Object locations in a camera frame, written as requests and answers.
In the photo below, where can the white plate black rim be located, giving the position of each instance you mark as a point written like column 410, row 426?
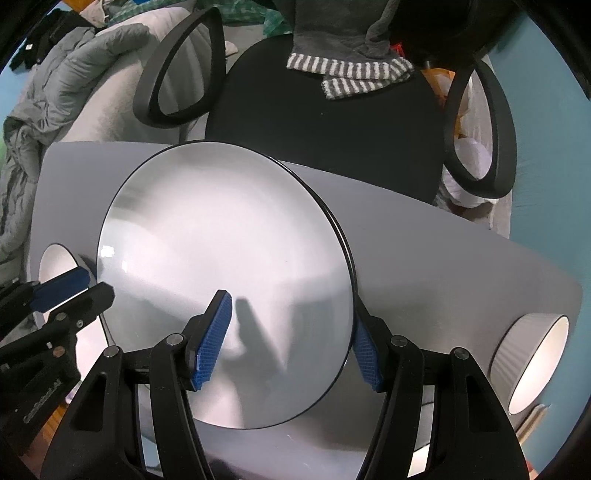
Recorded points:
column 202, row 217

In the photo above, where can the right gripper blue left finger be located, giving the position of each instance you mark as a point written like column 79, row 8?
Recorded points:
column 204, row 336

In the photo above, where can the white plastic bag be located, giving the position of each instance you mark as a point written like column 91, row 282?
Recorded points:
column 473, row 145

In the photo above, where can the grey puffy duvet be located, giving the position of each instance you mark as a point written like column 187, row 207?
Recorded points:
column 53, row 99

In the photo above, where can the white ribbed bowl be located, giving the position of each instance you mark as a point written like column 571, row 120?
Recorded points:
column 527, row 358

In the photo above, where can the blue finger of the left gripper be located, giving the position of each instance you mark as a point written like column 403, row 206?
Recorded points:
column 83, row 309
column 54, row 292

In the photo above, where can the white plate stack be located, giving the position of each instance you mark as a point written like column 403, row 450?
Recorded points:
column 56, row 260

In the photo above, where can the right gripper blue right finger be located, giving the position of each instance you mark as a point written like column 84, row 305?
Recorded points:
column 371, row 345

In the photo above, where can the dark grey striped towel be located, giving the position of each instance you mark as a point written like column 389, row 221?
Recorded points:
column 347, row 43

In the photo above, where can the black office chair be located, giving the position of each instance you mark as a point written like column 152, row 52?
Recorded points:
column 400, row 137

